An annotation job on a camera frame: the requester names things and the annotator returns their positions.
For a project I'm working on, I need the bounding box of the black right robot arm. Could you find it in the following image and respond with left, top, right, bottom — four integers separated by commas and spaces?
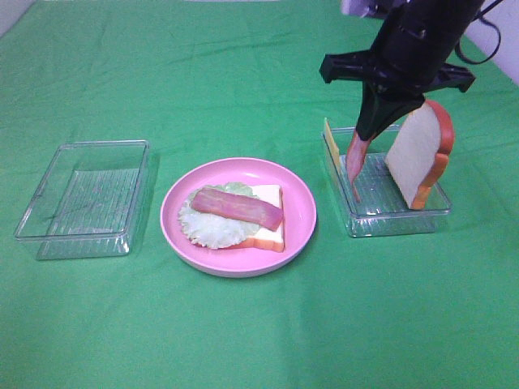
320, 0, 482, 141

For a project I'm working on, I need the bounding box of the clear plastic box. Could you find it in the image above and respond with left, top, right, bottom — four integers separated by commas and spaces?
15, 140, 150, 260
322, 123, 452, 237

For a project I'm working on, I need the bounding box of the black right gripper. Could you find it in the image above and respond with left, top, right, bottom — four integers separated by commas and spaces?
320, 50, 475, 140

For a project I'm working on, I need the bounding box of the yellow cheese slice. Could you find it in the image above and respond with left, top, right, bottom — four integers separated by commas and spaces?
324, 118, 341, 172

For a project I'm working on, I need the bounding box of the green tablecloth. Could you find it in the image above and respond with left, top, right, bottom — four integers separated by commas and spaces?
1, 1, 518, 388

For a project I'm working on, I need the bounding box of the bread slice in right box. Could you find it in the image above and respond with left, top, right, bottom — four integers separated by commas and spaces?
384, 100, 456, 210

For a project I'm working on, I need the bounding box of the clear right plastic box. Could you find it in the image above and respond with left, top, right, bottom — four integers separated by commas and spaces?
322, 123, 452, 237

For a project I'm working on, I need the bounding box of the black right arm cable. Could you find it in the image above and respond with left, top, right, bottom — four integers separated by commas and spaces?
453, 0, 504, 66

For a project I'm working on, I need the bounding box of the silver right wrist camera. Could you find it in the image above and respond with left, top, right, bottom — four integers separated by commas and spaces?
341, 0, 393, 19

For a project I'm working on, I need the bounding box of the bread slice from box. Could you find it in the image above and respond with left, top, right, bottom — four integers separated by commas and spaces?
213, 182, 285, 252

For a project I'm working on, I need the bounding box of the bacon strip from box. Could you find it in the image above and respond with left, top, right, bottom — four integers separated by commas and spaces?
191, 187, 284, 231
345, 131, 375, 203

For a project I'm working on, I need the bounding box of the clear left plastic box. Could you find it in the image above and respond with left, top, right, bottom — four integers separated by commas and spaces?
15, 140, 150, 260

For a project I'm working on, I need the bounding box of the pink round plate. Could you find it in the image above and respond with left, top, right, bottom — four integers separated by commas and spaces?
161, 157, 317, 278

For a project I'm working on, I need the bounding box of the green lettuce leaf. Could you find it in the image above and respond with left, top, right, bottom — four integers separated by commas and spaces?
178, 188, 260, 249

